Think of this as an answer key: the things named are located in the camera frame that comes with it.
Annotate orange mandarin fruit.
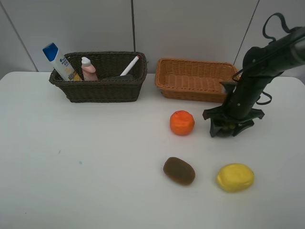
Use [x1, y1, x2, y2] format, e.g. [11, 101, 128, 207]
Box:
[170, 110, 195, 135]

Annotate orange wicker basket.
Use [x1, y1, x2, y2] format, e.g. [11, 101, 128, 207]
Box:
[155, 58, 237, 103]

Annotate pink lotion bottle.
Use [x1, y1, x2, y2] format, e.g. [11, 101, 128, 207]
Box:
[81, 57, 98, 81]

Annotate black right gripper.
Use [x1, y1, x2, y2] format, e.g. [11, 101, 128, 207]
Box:
[203, 81, 265, 138]

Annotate white shampoo bottle blue cap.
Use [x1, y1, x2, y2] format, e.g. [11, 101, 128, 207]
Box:
[42, 43, 81, 81]

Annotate yellow lemon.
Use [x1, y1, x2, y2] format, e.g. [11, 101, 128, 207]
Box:
[216, 163, 254, 193]

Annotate brown kiwi fruit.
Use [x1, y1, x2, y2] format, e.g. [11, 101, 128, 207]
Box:
[163, 157, 196, 186]

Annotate black cable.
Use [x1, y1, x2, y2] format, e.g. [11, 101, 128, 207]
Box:
[232, 13, 305, 105]

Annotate white pink marker pen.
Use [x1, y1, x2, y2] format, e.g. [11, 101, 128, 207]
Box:
[120, 55, 140, 76]

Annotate dark purple mangosteen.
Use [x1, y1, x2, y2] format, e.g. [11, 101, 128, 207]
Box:
[216, 122, 236, 137]

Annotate grey whiteboard eraser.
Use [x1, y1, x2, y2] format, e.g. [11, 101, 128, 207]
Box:
[102, 74, 134, 81]

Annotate dark brown wicker basket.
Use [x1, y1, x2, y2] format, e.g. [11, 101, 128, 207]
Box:
[49, 52, 147, 103]

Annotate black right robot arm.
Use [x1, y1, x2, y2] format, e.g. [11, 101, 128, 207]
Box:
[203, 27, 305, 137]

